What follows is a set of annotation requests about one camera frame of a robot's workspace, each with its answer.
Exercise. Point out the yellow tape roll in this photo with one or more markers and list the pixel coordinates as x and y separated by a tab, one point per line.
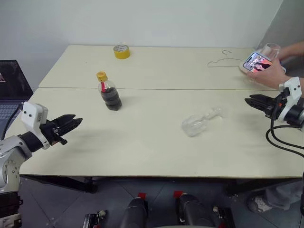
121	54

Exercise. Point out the person's right hand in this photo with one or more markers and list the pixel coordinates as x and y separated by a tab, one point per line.
284	53

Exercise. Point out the dark grey laptop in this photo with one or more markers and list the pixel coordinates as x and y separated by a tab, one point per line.
12	80

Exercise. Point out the person's left hand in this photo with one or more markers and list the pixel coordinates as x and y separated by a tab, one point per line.
273	76

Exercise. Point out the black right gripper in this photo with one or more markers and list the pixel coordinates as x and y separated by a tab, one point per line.
268	107

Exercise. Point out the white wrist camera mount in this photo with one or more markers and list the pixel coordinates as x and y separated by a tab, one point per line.
294	88
32	112

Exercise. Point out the black ribbed block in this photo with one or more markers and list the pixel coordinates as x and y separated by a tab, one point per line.
9	211

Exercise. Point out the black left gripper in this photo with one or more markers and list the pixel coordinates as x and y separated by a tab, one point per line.
51	131

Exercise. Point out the person's right forearm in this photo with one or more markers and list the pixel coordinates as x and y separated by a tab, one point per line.
297	47

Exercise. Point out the black table leg frame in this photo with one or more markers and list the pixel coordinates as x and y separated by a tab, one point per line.
66	183
261	186

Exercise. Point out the black floor bracket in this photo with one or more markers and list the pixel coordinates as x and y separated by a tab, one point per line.
93	219
224	218

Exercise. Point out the smartphone with lit screen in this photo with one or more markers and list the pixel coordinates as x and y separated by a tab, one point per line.
257	62

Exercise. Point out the grey sneaker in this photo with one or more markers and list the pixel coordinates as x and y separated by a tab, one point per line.
259	204

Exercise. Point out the cola bottle yellow cap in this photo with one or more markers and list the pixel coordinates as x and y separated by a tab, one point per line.
111	99

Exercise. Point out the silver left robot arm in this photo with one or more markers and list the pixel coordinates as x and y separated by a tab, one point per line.
9	147

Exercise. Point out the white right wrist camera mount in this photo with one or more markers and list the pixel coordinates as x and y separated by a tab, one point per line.
294	88

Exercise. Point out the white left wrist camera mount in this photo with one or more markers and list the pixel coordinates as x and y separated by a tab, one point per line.
32	112

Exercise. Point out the person's grey trouser leg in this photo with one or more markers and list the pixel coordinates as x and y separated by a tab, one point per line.
285	192

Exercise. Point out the dark rounded shape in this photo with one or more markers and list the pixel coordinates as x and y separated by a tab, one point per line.
194	211
134	213

